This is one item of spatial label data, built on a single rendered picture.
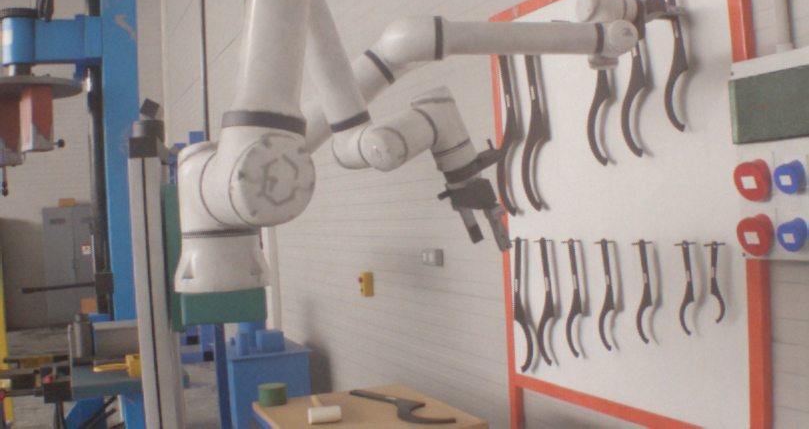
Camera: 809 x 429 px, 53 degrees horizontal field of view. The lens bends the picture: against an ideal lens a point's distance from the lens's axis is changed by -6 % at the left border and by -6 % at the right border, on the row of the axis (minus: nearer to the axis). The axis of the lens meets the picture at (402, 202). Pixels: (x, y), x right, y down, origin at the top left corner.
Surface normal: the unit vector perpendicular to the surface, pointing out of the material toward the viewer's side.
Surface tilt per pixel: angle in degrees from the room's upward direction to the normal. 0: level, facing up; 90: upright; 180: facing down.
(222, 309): 90
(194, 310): 90
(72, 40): 90
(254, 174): 95
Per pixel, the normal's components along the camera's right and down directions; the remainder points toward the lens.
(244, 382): 0.38, -0.03
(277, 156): 0.57, 0.04
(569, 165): -0.92, 0.05
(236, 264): 0.42, -0.40
